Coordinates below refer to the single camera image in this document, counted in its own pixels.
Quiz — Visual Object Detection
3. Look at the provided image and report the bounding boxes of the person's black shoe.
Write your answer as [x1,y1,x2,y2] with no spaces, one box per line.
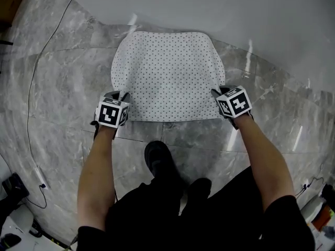
[186,177,213,201]
[144,140,180,187]

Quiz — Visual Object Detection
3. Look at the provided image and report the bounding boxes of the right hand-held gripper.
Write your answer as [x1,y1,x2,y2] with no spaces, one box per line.
[210,85,254,130]

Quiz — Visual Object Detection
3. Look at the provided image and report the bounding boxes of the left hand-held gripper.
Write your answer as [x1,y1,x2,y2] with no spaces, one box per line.
[94,90,131,128]

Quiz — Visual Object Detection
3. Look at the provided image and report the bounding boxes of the black plug cable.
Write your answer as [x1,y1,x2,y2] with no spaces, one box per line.
[26,183,48,209]

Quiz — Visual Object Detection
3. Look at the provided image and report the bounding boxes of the person's right black shoe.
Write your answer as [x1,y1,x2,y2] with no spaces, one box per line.
[186,177,213,201]

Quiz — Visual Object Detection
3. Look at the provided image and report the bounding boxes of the person's black trousers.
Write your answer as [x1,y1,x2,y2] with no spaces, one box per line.
[105,165,265,251]

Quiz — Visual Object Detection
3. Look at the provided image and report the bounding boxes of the person's right forearm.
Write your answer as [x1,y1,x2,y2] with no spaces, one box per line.
[236,115,297,213]

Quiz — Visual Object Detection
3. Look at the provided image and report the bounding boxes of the person's left black shoe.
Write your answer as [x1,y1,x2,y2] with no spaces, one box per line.
[144,140,180,187]

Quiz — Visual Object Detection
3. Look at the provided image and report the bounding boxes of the person's left forearm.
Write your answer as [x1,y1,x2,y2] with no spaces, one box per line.
[76,125,119,232]

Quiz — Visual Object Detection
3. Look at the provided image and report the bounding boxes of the person's black shirt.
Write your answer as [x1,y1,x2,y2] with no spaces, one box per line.
[77,194,315,251]

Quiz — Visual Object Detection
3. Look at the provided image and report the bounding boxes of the white dotted bath mat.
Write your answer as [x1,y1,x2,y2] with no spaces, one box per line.
[110,30,227,123]

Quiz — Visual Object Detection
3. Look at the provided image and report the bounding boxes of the white bathtub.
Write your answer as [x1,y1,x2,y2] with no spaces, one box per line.
[52,0,335,95]

